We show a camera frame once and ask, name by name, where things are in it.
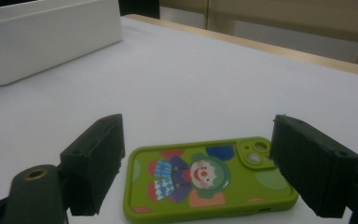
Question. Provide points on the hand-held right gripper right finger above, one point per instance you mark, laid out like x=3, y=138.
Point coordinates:
x=317, y=174

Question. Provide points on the green clown phone case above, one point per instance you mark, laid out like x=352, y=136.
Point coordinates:
x=239, y=189

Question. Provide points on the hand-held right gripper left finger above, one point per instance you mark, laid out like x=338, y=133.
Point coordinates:
x=90, y=161

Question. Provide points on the white plastic container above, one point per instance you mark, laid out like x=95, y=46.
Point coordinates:
x=43, y=46

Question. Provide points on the beige wooden desk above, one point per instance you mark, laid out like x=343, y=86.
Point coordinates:
x=292, y=21

